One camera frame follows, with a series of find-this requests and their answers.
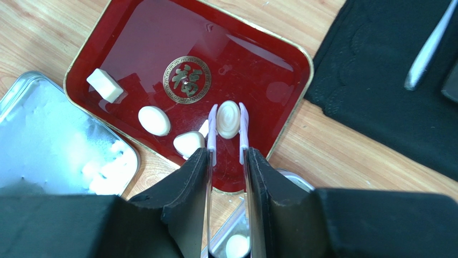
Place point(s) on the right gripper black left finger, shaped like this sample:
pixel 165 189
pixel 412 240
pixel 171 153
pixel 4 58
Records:
pixel 180 201

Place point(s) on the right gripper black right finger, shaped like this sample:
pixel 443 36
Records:
pixel 285 217

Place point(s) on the white oval chocolate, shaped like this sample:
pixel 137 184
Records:
pixel 237 246
pixel 228 119
pixel 154 120

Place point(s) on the pink handled metal tongs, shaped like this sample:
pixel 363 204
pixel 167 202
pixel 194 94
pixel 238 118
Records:
pixel 243 149

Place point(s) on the red lacquer tray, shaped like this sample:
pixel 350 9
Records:
pixel 184 57

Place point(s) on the white rectangular chocolate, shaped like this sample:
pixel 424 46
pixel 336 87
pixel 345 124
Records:
pixel 105 85

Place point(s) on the white heart chocolate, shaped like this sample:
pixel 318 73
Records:
pixel 187 143

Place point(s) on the pink metal tin box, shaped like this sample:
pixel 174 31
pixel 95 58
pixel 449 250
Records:
pixel 228 217

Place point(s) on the silver tin lid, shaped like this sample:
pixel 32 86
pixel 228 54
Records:
pixel 49 146

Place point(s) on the black cloth placemat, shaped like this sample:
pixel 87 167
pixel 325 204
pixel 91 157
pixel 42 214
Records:
pixel 360 70

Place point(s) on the silver fork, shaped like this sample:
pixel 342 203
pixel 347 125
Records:
pixel 422 61

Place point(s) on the green square plate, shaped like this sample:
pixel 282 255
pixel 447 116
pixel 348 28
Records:
pixel 449 88

